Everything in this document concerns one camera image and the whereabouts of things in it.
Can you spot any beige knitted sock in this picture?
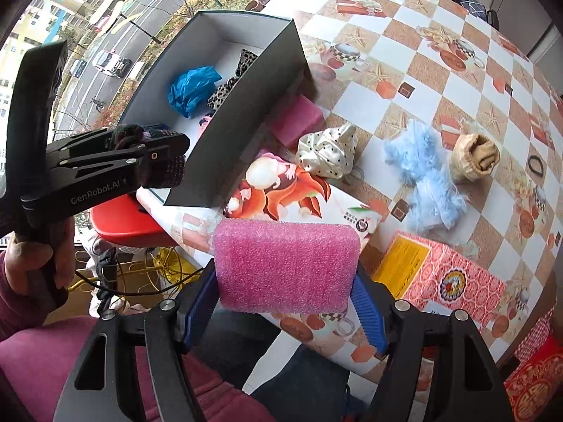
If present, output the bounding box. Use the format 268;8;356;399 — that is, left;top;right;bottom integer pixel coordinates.
452;133;502;184

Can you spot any leopard print scrunchie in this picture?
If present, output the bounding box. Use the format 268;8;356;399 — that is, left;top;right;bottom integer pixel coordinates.
206;48;259;114

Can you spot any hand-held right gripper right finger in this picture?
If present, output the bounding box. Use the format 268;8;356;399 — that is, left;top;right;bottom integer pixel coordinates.
351;268;515;422

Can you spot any checkered printed tablecloth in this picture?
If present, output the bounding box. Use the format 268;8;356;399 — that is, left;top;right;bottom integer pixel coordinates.
135;0;563;384

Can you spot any light blue fluffy scrunchie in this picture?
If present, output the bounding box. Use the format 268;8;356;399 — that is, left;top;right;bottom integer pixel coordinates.
384;120;468;230

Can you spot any grey cardboard storage box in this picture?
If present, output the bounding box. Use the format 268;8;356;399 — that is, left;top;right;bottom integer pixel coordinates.
118;10;309;210

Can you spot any pink patterned carton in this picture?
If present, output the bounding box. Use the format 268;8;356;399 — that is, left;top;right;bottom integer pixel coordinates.
371;230;507;322

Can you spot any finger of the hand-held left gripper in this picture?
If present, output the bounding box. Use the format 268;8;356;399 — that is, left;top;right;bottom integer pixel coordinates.
49;133;191;179
46;127;116;162

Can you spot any pink foam sponge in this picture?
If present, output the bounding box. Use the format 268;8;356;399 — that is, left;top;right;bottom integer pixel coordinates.
267;94;325;149
213;219;362;316

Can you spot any dark knitted sock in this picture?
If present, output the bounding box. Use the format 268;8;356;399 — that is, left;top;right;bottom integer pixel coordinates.
109;123;191;191

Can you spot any blue plastic bag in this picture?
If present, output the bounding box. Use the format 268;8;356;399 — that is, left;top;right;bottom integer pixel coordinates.
168;66;223;119

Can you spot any person's left forearm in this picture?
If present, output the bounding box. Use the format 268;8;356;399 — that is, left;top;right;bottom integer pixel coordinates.
0;250;50;344

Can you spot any black cable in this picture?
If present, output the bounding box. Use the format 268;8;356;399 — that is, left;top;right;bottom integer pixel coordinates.
71;267;204;298

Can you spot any floral tissue pack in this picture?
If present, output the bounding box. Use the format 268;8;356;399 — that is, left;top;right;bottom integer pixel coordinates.
223;151;382;252

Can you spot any person's maroon sweater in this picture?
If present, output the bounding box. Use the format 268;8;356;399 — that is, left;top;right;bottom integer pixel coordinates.
0;329;276;422

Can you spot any person's jeans leg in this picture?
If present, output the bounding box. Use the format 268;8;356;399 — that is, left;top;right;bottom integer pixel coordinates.
252;342;375;422

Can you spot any red plastic stool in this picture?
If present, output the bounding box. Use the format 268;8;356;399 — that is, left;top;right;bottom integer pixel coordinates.
89;192;177;248

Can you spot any yellow wire rack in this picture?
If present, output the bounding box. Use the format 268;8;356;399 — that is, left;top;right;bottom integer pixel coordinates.
74;246;208;309

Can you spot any plaid cloth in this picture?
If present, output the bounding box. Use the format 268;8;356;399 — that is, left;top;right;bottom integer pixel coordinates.
428;0;490;21

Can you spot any white polka dot scrunchie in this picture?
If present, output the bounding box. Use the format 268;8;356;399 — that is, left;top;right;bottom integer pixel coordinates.
296;122;359;180

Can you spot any red patterned cushion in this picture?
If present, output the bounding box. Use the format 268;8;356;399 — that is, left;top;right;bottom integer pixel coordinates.
502;308;563;422

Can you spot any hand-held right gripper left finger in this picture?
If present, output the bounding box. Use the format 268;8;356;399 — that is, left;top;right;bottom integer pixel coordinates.
53;264;219;422

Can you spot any person's left hand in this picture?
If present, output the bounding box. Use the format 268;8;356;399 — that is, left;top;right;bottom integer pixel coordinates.
4;217;77;296

